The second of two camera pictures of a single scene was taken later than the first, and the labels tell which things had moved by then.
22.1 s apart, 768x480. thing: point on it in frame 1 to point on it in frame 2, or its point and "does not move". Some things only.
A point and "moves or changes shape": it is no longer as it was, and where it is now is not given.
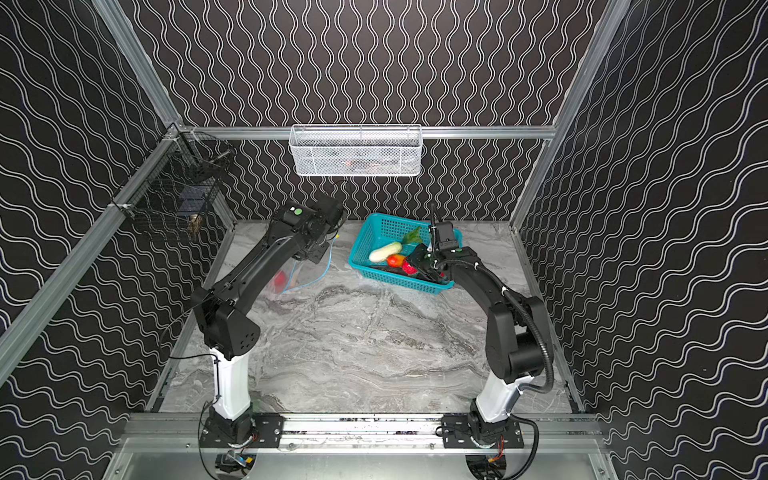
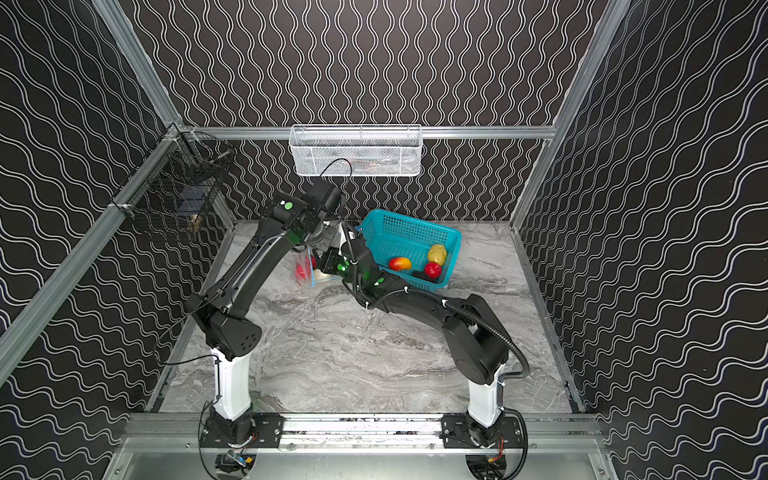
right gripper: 424,261 to 330,261
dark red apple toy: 280,281 to 300,273
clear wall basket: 355,149 does not move
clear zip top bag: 297,273 moves or changes shape
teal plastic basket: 381,246 does not move
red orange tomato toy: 395,260 does not move
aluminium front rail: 355,446 does not move
